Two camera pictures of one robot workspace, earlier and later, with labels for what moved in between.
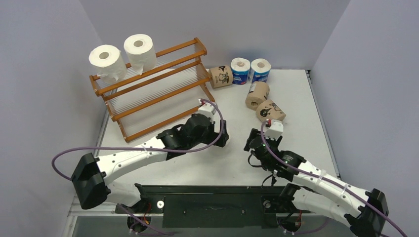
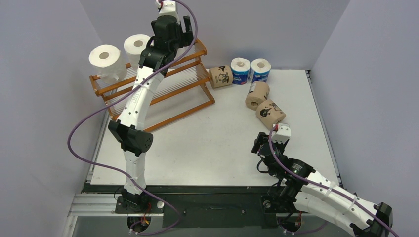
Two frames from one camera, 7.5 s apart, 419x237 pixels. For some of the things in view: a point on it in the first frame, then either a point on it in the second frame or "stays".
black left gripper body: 209,137 → 176,43
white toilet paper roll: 111,65 stays
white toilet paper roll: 142,52 stays
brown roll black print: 268,109 stays
